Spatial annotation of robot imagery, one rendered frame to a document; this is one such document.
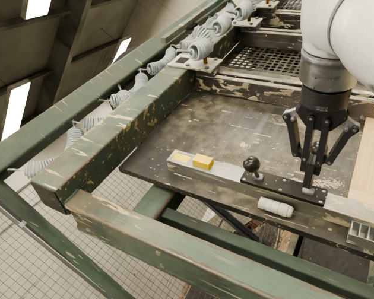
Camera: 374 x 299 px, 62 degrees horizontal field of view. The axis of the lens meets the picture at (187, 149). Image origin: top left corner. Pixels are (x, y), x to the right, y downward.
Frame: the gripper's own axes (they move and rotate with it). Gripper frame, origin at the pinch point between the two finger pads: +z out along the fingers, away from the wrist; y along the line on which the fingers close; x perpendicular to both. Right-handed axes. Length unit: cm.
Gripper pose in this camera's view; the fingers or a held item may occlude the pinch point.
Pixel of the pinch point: (310, 171)
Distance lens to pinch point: 67.9
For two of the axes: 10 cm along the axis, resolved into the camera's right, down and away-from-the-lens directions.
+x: 4.9, -6.1, 6.3
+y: 8.7, 2.4, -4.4
